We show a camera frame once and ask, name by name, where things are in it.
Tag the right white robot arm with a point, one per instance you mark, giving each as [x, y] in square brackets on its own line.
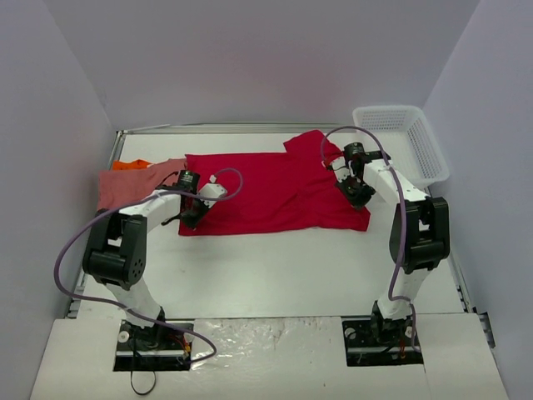
[419, 239]

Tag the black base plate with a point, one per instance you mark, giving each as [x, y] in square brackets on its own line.
[363, 349]
[151, 349]

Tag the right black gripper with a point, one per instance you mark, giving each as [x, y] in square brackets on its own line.
[358, 192]

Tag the red t-shirt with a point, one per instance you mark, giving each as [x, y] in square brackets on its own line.
[276, 192]

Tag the pink folded t-shirt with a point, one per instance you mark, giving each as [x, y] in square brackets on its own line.
[117, 188]

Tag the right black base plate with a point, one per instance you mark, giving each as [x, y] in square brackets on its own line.
[363, 349]

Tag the white plastic basket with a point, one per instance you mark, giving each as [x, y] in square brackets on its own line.
[407, 137]

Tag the orange folded t-shirt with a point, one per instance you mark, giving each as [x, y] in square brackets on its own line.
[133, 165]

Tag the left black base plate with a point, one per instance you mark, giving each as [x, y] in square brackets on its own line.
[151, 349]

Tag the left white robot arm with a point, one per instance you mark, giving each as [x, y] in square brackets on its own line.
[116, 252]

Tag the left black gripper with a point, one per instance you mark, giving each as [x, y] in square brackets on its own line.
[190, 212]

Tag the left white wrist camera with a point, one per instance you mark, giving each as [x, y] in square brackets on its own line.
[210, 193]

